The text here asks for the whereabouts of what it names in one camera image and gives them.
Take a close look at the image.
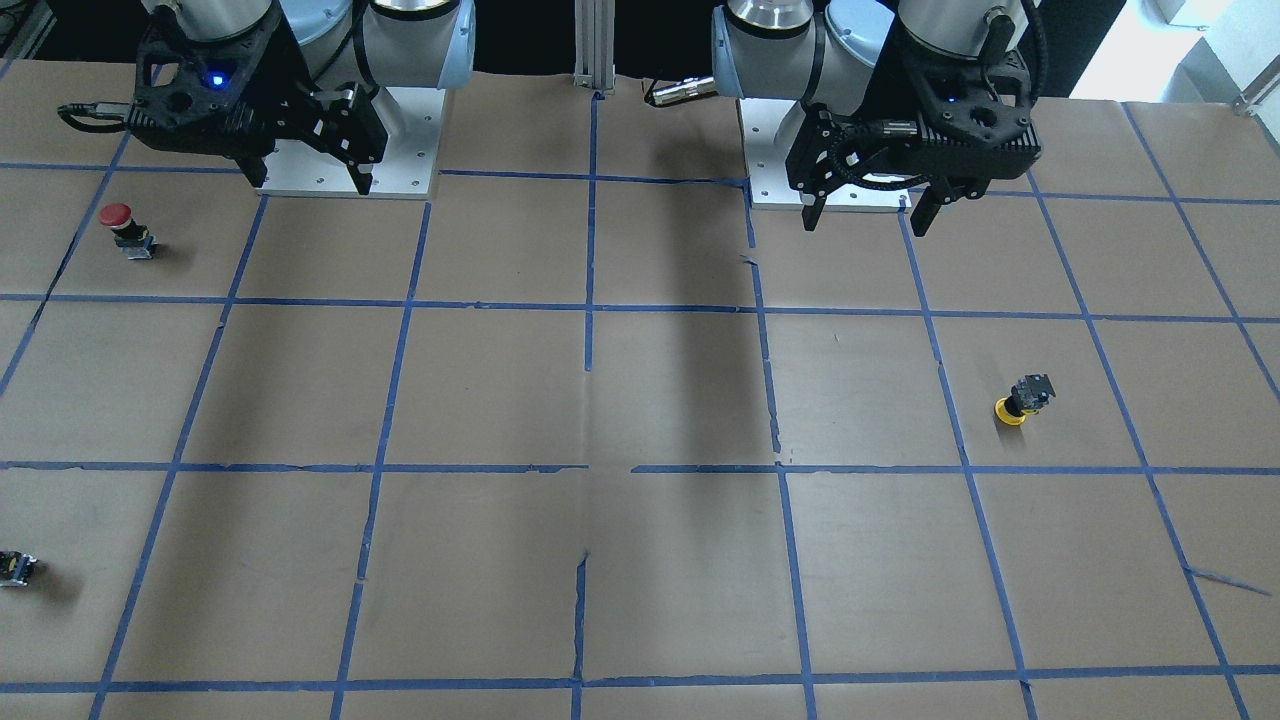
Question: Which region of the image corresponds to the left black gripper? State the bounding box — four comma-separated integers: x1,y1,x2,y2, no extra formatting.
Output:
785,102,946,238

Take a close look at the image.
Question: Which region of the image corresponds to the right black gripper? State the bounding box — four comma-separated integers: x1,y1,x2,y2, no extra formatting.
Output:
238,85,389,196

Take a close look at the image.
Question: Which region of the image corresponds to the yellow push button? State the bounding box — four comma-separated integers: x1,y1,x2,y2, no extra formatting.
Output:
995,374,1056,427

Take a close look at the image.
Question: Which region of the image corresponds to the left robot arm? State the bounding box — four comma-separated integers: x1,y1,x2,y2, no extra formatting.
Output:
713,1,1047,237

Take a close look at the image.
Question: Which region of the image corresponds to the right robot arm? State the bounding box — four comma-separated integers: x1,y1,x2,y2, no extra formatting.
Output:
125,1,476,200

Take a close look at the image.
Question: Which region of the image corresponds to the red push button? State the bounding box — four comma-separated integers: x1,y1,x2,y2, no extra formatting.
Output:
97,202,156,260

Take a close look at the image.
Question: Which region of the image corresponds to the green push button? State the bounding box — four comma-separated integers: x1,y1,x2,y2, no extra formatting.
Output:
0,550,38,587

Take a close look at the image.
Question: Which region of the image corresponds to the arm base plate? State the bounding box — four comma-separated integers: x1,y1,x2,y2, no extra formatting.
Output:
739,97,911,213
259,87,449,200

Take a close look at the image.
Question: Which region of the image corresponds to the aluminium frame post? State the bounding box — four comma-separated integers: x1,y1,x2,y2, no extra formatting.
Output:
573,0,616,96

